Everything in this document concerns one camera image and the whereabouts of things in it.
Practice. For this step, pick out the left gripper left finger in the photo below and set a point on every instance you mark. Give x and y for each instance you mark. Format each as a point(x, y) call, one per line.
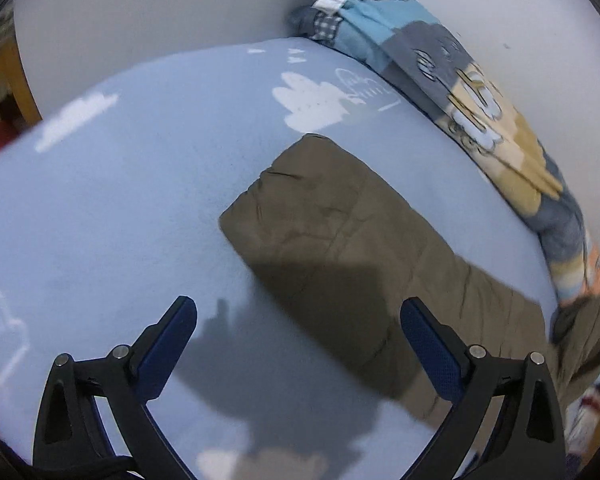
point(93, 421)

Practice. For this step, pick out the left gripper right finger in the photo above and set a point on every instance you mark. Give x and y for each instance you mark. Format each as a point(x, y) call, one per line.
point(504, 421)

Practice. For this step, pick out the olive quilted puffer jacket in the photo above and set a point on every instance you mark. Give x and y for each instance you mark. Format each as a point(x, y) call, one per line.
point(340, 250)

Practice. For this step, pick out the navy star pillow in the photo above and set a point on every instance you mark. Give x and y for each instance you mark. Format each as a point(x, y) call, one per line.
point(583, 432)

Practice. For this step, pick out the light blue cloud bedsheet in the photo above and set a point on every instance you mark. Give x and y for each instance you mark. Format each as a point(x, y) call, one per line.
point(110, 209)

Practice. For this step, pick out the patchwork cartoon blanket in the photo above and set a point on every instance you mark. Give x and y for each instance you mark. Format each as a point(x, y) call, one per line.
point(401, 41)

